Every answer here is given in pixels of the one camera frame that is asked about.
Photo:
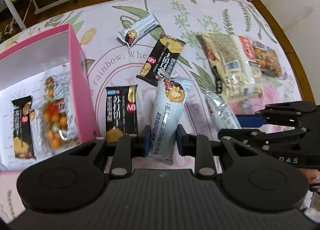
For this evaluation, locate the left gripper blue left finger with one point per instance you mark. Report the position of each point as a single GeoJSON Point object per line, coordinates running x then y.
{"type": "Point", "coordinates": [145, 139]}

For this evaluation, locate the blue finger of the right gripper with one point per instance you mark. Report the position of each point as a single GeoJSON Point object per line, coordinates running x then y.
{"type": "Point", "coordinates": [251, 120]}

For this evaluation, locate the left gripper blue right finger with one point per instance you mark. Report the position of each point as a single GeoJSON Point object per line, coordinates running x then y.
{"type": "Point", "coordinates": [182, 140]}

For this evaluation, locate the silver snack bar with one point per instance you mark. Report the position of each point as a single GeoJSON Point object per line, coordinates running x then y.
{"type": "Point", "coordinates": [139, 29]}
{"type": "Point", "coordinates": [169, 103]}
{"type": "Point", "coordinates": [220, 113]}

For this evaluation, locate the black cracker pack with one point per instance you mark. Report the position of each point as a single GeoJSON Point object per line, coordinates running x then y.
{"type": "Point", "coordinates": [164, 55]}
{"type": "Point", "coordinates": [121, 112]}

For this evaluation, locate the beige noodle snack bag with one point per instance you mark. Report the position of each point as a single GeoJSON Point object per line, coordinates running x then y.
{"type": "Point", "coordinates": [233, 64]}

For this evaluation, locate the clear peanut bag small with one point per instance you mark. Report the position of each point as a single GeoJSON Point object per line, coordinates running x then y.
{"type": "Point", "coordinates": [267, 59]}

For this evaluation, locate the clear peanut bag red label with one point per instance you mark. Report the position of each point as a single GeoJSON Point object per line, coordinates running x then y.
{"type": "Point", "coordinates": [59, 131]}

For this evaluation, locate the silver snack bar top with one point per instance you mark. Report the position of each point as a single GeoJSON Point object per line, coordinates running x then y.
{"type": "Point", "coordinates": [139, 29]}

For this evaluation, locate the black cracker pack under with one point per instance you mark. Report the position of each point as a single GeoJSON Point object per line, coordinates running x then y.
{"type": "Point", "coordinates": [22, 139]}

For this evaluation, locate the person right hand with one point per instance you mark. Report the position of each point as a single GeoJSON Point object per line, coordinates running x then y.
{"type": "Point", "coordinates": [313, 176]}

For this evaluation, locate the floral bed sheet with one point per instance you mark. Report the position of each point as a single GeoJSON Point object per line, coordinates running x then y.
{"type": "Point", "coordinates": [108, 60]}

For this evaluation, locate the pink cardboard box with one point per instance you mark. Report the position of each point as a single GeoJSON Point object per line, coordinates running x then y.
{"type": "Point", "coordinates": [22, 71]}

